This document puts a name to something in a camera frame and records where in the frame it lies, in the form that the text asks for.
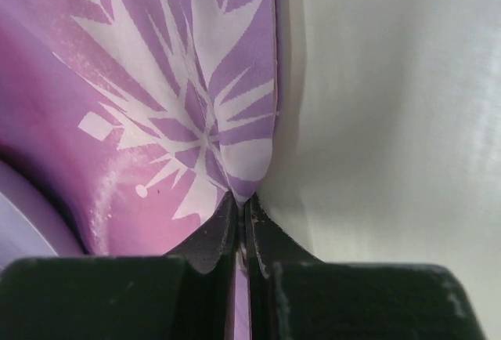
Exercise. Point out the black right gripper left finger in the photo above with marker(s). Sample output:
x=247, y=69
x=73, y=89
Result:
x=184, y=294

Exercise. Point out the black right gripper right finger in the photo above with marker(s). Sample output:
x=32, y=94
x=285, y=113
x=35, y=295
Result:
x=294, y=295

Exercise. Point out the lilac plastic plate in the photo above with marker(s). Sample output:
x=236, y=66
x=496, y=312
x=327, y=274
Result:
x=30, y=226

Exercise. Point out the purple pink princess placemat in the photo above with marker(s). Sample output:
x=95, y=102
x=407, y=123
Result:
x=134, y=118

